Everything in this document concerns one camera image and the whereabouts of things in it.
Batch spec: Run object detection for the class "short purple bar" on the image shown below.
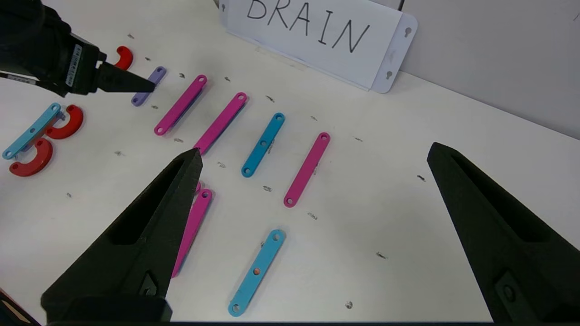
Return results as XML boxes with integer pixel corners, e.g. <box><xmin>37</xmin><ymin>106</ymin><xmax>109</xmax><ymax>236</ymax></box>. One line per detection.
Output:
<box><xmin>131</xmin><ymin>66</ymin><xmax>167</xmax><ymax>107</ymax></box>

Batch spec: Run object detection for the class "small red curved piece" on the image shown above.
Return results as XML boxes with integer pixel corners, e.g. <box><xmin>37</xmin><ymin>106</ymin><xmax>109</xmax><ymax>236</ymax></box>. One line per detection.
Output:
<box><xmin>113</xmin><ymin>46</ymin><xmax>134</xmax><ymax>71</ymax></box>

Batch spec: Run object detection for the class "short dark blue bar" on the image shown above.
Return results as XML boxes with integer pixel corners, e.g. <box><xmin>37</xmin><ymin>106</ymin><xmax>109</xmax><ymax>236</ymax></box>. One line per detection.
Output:
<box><xmin>241</xmin><ymin>113</ymin><xmax>285</xmax><ymax>178</ymax></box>

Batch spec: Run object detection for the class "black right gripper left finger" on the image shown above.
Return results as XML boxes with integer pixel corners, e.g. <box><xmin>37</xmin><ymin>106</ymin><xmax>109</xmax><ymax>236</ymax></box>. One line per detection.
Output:
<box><xmin>41</xmin><ymin>147</ymin><xmax>203</xmax><ymax>323</ymax></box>

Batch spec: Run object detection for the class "large red curved piece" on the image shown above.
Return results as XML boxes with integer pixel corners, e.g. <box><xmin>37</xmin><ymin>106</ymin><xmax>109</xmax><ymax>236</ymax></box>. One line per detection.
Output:
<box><xmin>9</xmin><ymin>138</ymin><xmax>53</xmax><ymax>177</ymax></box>
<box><xmin>45</xmin><ymin>105</ymin><xmax>84</xmax><ymax>140</ymax></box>

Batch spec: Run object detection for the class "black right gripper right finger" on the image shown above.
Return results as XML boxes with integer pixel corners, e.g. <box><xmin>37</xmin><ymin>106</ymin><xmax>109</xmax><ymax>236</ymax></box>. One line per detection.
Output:
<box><xmin>427</xmin><ymin>142</ymin><xmax>580</xmax><ymax>323</ymax></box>

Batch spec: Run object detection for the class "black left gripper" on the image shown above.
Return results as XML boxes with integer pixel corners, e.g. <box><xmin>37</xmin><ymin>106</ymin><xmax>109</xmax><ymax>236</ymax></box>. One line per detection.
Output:
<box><xmin>39</xmin><ymin>34</ymin><xmax>156</xmax><ymax>98</ymax></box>

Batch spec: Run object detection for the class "short pink bar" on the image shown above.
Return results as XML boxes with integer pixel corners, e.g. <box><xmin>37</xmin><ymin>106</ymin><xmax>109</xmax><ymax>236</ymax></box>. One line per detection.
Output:
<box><xmin>284</xmin><ymin>132</ymin><xmax>331</xmax><ymax>208</ymax></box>

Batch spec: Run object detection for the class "white BRAIN sign card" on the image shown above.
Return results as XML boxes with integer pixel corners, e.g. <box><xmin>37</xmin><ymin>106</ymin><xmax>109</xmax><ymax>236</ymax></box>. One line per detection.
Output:
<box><xmin>219</xmin><ymin>0</ymin><xmax>418</xmax><ymax>94</ymax></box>

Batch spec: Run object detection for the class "long light blue bar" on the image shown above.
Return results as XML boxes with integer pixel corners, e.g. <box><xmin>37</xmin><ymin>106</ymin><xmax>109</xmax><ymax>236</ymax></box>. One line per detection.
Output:
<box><xmin>2</xmin><ymin>103</ymin><xmax>62</xmax><ymax>160</ymax></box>
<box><xmin>228</xmin><ymin>229</ymin><xmax>286</xmax><ymax>317</ymax></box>

